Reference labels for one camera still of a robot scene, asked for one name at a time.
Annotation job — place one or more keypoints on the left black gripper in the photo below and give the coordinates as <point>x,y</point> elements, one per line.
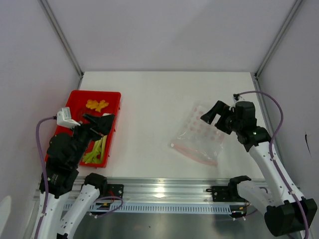
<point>99,126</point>

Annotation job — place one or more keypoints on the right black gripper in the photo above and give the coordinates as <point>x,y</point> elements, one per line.
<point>217,109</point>

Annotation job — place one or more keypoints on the clear zip top bag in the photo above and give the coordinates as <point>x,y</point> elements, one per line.
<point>197,140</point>

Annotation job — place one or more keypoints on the green white toy celery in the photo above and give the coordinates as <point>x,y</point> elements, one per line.
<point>96,155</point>

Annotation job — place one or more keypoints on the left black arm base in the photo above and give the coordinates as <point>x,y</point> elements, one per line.
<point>114,190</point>

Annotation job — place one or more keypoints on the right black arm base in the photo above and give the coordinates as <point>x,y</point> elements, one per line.
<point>223,194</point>

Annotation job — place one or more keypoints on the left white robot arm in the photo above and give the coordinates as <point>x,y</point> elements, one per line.
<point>60,170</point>

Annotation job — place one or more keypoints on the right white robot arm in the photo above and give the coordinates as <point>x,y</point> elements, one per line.
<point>285,208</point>

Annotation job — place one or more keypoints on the yellow toy food piece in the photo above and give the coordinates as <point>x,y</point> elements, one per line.
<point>96,105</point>

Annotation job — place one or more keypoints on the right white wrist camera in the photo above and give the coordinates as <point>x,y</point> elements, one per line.
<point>236,98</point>

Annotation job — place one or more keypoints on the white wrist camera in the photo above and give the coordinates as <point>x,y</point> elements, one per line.
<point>236,98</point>
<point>64,118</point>

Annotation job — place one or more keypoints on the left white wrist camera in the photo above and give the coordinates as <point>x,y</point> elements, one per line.
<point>64,118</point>

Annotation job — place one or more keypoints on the aluminium mounting rail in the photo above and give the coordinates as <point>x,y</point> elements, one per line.
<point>160,191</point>

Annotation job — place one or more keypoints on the white slotted cable duct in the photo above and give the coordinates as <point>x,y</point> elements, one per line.
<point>175,208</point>

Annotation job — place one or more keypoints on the left aluminium frame post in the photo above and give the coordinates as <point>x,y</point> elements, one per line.
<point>60,35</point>

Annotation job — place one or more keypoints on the aluminium frame post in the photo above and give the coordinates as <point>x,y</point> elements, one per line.
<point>60,35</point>
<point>288,21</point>

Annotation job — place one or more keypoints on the right aluminium frame post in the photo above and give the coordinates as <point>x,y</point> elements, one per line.
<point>288,21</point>

